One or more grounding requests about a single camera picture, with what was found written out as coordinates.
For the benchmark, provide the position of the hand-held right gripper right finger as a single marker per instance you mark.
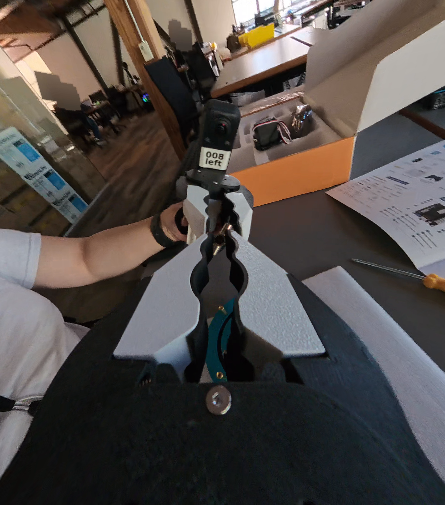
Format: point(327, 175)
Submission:
point(278, 311)

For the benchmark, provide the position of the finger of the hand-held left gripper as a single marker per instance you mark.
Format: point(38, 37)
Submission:
point(245, 217)
point(196, 212)

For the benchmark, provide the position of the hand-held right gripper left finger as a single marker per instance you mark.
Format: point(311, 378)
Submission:
point(159, 315)

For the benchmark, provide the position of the metal socket wrench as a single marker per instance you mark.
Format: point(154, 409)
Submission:
point(224, 228)

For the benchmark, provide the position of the blue round base plate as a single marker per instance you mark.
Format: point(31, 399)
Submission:
point(215, 334)

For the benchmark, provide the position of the person's left forearm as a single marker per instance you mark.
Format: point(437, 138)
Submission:
point(100, 252)

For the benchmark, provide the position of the dark grey desk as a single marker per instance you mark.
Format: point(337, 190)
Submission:
point(325, 236)

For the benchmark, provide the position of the person's left hand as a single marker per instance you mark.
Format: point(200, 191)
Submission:
point(169, 226)

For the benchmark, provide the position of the black wristband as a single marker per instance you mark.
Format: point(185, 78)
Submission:
point(157, 232)

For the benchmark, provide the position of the black servo motor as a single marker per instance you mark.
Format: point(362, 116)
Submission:
point(266, 133)

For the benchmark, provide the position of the orange cardboard box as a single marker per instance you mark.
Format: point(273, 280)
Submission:
point(294, 173)

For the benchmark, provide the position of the long wooden table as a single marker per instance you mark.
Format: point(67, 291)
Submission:
point(269, 62)

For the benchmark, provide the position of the clear parts bag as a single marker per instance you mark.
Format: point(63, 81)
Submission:
point(301, 117)

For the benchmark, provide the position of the wooden pillar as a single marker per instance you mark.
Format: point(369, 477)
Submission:
point(143, 82)

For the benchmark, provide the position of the yellow storage bin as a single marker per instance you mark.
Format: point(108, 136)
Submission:
point(256, 36)

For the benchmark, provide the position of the white foam sheet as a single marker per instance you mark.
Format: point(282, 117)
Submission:
point(384, 354)

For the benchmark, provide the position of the printed instruction manual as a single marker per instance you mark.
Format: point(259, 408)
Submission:
point(424, 189)

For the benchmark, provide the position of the white wall switch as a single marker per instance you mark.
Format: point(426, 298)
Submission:
point(145, 48)

